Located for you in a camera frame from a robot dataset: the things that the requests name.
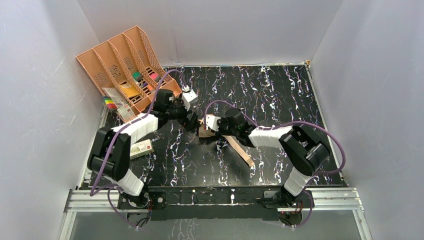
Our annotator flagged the beige folding umbrella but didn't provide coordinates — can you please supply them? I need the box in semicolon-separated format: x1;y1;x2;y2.
197;119;255;168

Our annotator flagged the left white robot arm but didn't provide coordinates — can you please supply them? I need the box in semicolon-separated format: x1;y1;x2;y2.
87;86;200;197

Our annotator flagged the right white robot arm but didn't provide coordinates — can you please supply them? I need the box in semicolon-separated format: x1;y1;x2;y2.
206;107;331;199

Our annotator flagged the pink eraser block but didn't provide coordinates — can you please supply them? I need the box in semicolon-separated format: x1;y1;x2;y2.
149;72;161;83

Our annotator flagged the yellow notepad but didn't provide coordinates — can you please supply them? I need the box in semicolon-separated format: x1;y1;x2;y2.
119;83;140;98

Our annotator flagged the green eraser block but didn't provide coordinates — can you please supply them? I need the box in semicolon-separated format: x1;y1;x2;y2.
132;71;143;82

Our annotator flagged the small white green box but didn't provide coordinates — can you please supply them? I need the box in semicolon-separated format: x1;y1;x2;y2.
129;139;154;160

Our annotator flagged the white paper card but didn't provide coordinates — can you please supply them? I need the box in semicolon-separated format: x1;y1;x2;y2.
102;87;124;102

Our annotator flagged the orange plastic file organizer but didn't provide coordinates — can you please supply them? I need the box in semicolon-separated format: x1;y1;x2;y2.
76;26;182;123

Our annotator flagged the colourful marker set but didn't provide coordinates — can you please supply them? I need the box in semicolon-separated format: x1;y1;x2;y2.
102;96;118;111

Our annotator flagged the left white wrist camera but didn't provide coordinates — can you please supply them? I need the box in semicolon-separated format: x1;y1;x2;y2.
181;85;198;111

